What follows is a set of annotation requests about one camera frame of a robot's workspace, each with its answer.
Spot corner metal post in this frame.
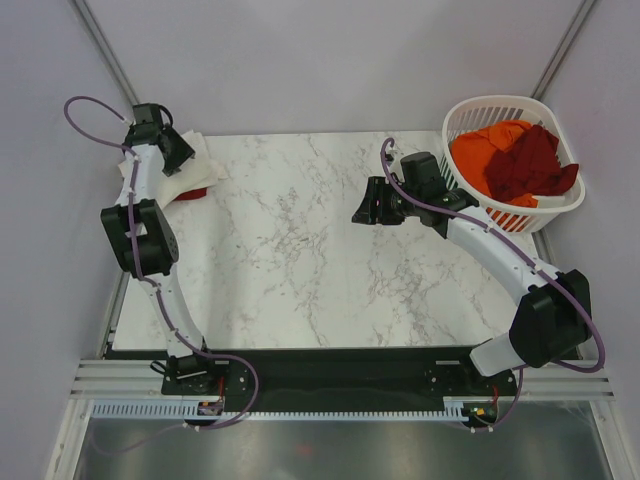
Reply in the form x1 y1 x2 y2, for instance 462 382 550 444
530 0 600 101
67 0 164 146

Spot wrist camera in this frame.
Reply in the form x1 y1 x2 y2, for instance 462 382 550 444
133 103 173 128
400 152 446 195

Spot folded white t shirt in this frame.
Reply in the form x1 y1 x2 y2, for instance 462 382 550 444
198 136 229 188

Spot cream white t shirt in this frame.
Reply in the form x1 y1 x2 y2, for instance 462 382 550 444
115 130 209 209

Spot left corner metal post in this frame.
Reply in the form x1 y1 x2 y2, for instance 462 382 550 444
67 0 164 146

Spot white plastic laundry basket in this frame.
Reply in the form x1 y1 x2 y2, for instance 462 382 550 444
442 95 586 234

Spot folded red t shirt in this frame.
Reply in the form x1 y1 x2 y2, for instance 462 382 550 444
175 187 208 201

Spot dark red t shirt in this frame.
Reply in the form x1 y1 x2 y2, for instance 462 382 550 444
484 125 579 208

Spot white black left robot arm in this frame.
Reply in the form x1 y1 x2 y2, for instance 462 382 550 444
100 122 220 393

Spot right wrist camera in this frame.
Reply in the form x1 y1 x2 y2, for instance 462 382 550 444
400 152 446 195

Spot green t shirt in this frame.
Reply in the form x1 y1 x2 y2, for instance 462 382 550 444
439 156 458 190

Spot orange t shirt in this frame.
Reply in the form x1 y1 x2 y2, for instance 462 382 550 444
450 120 532 200

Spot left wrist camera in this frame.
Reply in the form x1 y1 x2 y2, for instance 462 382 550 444
133 103 173 128

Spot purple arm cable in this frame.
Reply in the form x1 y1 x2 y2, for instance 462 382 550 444
380 138 609 435
64 96 260 431

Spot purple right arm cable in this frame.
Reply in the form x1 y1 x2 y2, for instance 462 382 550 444
380 138 609 435

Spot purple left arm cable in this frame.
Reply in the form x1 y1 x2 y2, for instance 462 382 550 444
64 96 260 431

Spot white slotted cable duct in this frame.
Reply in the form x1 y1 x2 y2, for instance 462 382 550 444
91 397 500 423

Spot right corner metal post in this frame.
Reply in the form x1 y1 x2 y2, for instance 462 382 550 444
530 0 600 101

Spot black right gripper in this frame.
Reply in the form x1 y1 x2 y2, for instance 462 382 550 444
351 176 422 225

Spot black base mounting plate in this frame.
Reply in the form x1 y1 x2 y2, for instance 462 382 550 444
162 347 516 411

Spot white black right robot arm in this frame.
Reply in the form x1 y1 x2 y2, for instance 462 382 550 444
352 176 599 394

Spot aluminium frame rail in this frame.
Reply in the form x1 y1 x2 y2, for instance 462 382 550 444
71 360 615 401

